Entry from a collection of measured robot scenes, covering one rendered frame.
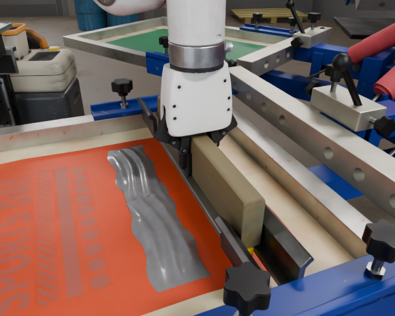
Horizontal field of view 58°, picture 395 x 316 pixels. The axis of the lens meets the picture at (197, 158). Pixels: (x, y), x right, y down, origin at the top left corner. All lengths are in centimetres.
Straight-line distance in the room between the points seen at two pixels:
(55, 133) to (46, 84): 79
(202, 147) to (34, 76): 114
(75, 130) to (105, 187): 20
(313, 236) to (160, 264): 22
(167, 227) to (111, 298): 13
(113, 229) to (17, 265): 13
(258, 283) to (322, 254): 20
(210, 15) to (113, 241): 32
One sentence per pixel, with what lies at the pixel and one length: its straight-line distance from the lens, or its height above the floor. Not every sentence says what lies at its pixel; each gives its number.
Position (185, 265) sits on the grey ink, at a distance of 47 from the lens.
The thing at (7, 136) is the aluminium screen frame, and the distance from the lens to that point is 79.
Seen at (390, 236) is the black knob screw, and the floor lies 106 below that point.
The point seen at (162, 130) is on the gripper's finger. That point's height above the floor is 108.
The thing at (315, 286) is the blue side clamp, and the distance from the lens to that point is 42.
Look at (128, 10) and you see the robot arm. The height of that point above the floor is 124.
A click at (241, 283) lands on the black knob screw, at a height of 106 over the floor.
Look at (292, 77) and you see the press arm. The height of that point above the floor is 93.
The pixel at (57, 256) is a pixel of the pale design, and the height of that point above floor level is 96.
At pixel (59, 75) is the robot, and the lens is 154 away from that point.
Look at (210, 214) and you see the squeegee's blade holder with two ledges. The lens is 49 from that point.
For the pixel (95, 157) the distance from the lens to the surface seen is 72.
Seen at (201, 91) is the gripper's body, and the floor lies 114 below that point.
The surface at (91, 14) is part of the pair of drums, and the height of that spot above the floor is 27.
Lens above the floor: 131
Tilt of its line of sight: 31 degrees down
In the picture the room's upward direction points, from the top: straight up
